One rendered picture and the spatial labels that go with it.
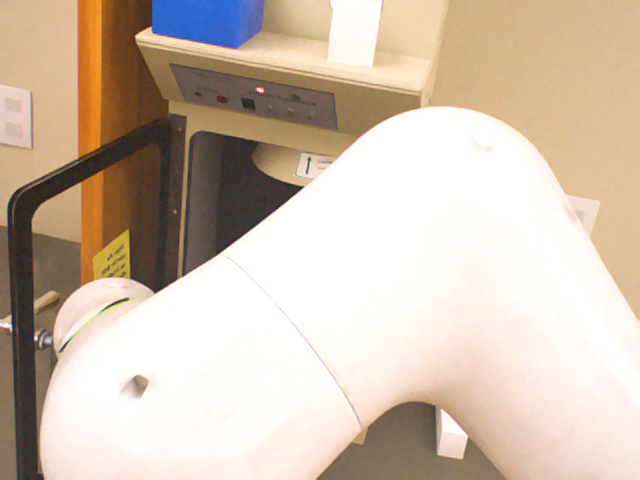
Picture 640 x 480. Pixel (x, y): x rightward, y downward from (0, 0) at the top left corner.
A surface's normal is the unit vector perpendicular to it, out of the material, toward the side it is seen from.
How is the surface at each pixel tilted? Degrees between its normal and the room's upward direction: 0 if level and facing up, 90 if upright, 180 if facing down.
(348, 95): 135
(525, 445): 98
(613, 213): 90
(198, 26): 90
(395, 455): 0
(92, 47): 90
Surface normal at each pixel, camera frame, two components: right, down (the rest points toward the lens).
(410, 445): 0.12, -0.89
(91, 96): -0.22, 0.42
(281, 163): -0.51, -0.09
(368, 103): -0.24, 0.92
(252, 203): 0.54, 0.43
